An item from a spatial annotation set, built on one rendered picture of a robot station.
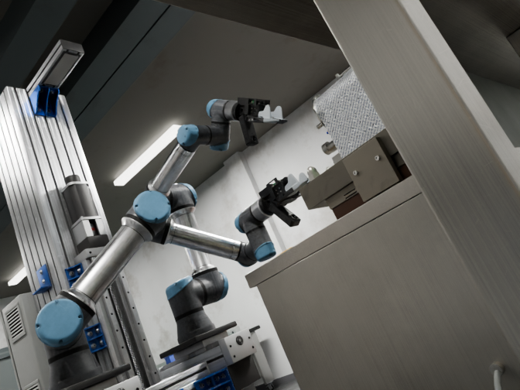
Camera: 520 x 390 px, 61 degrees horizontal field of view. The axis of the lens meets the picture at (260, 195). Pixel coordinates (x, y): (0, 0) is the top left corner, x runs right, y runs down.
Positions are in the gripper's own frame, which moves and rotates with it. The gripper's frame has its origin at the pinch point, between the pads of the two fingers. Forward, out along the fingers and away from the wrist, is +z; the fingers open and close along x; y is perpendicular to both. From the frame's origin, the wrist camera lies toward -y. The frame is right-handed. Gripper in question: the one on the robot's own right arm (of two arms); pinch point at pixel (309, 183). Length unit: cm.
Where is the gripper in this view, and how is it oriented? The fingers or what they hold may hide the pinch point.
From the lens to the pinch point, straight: 137.7
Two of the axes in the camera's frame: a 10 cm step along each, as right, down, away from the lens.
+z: 6.1, -4.7, -6.4
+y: -4.0, -8.8, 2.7
